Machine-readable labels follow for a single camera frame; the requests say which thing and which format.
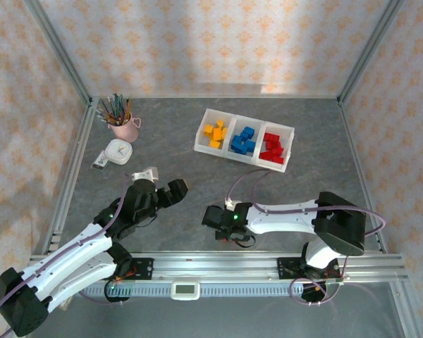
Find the white square alarm clock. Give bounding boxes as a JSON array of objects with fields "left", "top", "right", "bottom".
[{"left": 104, "top": 139, "right": 133, "bottom": 165}]

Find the white digital display device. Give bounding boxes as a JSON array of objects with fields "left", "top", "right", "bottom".
[{"left": 171, "top": 280, "right": 201, "bottom": 301}]

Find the black round base connector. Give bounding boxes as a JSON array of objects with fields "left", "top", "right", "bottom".
[
  {"left": 300, "top": 280, "right": 329, "bottom": 306},
  {"left": 104, "top": 280, "right": 132, "bottom": 306}
]

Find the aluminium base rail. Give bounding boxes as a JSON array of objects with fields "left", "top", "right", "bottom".
[{"left": 24, "top": 251, "right": 408, "bottom": 282}]

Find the grey slotted cable duct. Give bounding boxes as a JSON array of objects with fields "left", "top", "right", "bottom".
[{"left": 72, "top": 283, "right": 304, "bottom": 299}]

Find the pink cup with handle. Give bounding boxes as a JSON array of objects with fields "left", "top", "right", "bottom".
[{"left": 107, "top": 118, "right": 142, "bottom": 144}]

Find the aluminium side rail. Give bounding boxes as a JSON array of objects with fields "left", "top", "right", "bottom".
[
  {"left": 42, "top": 100, "right": 96, "bottom": 254},
  {"left": 338, "top": 100, "right": 388, "bottom": 254}
]

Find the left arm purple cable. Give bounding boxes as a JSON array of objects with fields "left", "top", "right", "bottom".
[{"left": 0, "top": 174, "right": 133, "bottom": 337}]

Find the aluminium back rail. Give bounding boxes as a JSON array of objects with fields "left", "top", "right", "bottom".
[{"left": 90, "top": 94, "right": 341, "bottom": 100}]

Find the aluminium frame post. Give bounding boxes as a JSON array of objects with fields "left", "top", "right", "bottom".
[
  {"left": 23, "top": 0, "right": 94, "bottom": 106},
  {"left": 337, "top": 0, "right": 408, "bottom": 106}
]

